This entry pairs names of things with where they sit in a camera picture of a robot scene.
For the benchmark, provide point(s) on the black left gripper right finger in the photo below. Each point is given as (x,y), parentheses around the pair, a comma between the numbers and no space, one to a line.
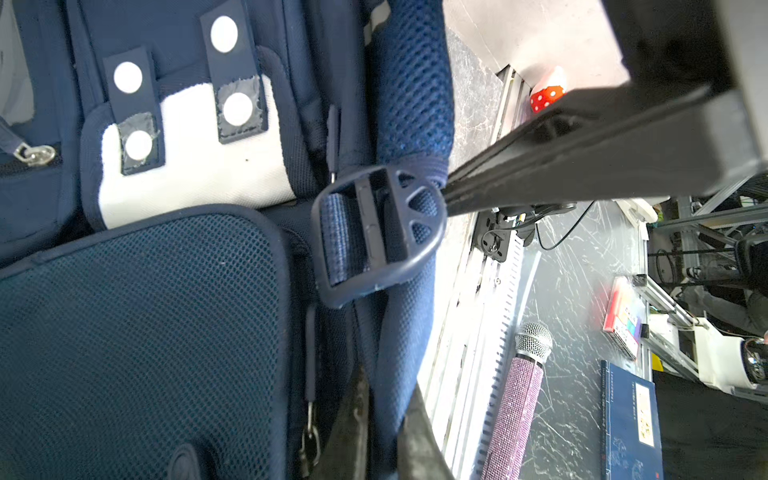
(418,454)

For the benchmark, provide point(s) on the navy blue student backpack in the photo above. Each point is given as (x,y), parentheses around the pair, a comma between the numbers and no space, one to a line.
(211,213)

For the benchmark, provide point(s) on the purple glitter microphone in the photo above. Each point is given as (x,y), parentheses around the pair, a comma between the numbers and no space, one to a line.
(511,429)

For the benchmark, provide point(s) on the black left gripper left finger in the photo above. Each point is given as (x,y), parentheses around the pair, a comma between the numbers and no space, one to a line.
(346,452)

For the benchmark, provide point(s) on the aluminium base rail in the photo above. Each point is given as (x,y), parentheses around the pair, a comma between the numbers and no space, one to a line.
(472,292)

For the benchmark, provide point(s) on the pink plush toy red heart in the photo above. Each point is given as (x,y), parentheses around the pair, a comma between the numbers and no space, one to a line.
(550,88)

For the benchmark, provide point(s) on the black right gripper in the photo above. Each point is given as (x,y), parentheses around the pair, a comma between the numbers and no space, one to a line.
(641,140)

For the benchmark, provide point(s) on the blue book outside cell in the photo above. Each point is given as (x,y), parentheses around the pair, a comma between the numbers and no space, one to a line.
(631,442)

